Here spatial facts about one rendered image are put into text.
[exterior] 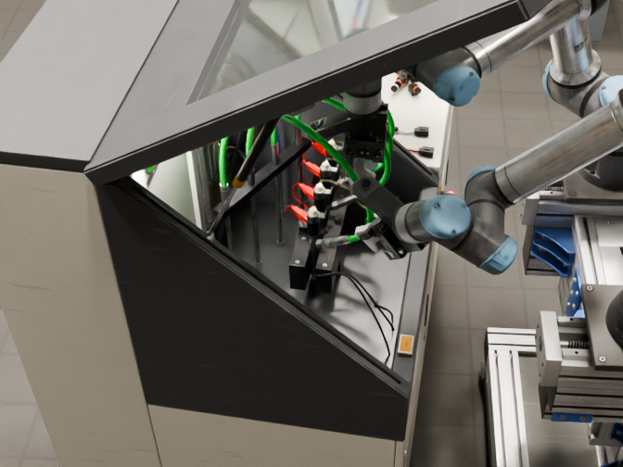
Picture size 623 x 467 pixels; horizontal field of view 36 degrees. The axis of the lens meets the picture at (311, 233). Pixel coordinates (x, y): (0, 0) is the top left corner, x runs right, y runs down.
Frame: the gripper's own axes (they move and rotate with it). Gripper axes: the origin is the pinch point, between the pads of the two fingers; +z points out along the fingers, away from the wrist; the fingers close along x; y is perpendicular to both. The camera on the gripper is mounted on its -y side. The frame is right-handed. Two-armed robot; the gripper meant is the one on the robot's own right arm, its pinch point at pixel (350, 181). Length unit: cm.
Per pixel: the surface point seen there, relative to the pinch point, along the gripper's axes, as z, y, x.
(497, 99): 122, 34, 204
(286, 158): 12.3, -18.3, 19.3
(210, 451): 59, -27, -34
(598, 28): 115, 78, 258
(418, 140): 24, 11, 46
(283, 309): 4.8, -7.7, -33.6
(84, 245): -6, -46, -34
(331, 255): 24.3, -4.5, 1.1
